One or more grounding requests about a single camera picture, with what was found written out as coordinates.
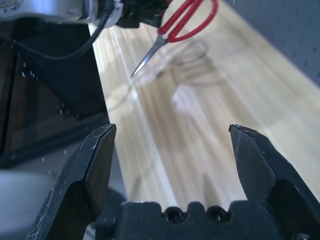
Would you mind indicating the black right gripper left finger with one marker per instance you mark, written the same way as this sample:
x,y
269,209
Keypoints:
x,y
82,180

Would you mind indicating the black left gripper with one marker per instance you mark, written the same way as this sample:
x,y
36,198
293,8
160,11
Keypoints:
x,y
140,11

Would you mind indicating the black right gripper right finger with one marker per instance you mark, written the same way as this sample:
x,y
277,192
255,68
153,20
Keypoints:
x,y
270,170

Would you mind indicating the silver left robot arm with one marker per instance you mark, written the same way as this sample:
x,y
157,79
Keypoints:
x,y
62,10

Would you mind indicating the grey perforated pegboard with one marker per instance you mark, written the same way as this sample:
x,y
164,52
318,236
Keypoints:
x,y
287,25

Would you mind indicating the black aluminium-edged flight case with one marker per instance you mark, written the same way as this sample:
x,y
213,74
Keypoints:
x,y
50,87

